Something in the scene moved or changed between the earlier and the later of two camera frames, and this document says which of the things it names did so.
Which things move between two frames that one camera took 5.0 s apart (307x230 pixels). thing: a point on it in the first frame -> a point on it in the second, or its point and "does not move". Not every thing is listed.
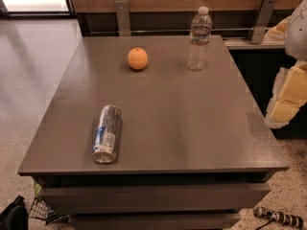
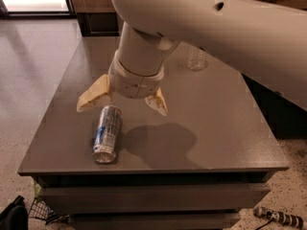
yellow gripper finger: (289, 95) -> (100, 88)
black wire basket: (40, 210) does not move
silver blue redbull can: (107, 134) does not move
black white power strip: (287, 218) does not move
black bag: (14, 217) does not move
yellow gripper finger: (277, 34) -> (157, 102)
